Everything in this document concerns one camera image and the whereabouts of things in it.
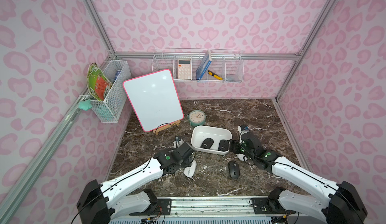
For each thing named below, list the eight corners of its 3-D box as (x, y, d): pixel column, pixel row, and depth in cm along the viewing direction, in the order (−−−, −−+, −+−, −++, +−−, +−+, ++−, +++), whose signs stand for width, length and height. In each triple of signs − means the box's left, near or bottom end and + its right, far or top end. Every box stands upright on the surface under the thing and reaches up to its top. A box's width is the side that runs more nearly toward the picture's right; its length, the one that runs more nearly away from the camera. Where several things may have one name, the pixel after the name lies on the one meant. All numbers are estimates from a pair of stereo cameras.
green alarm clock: (188, 125, 107) (187, 123, 104) (188, 112, 114) (188, 109, 112) (206, 125, 106) (206, 123, 104) (205, 112, 114) (206, 109, 112)
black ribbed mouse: (229, 178, 84) (230, 176, 82) (227, 162, 89) (228, 160, 87) (240, 178, 84) (241, 176, 82) (237, 162, 89) (238, 160, 87)
